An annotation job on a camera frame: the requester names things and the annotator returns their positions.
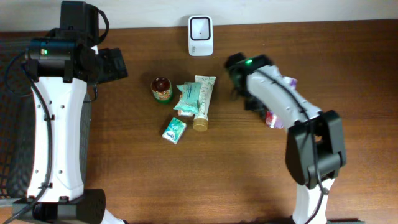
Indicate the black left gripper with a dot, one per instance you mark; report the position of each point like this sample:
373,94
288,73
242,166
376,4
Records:
108,73

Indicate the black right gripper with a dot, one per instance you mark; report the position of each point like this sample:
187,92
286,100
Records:
236,81

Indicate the mint green wipes pack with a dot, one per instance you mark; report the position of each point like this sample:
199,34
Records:
189,101

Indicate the red purple pad package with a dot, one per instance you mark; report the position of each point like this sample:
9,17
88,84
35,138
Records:
272,120

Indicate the cream tube gold cap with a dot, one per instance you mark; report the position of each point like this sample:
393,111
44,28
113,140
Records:
200,122

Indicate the orange tissue pack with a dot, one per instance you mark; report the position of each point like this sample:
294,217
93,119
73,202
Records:
184,113

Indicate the brown lid sauce jar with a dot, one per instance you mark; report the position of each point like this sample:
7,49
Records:
162,89

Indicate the teal tissue pack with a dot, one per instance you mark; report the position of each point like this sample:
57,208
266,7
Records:
174,130

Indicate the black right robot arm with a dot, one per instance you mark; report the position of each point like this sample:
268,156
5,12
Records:
315,150

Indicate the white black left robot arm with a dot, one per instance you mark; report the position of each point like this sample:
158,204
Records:
60,67

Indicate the grey plastic mesh basket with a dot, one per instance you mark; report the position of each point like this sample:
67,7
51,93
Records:
17,130

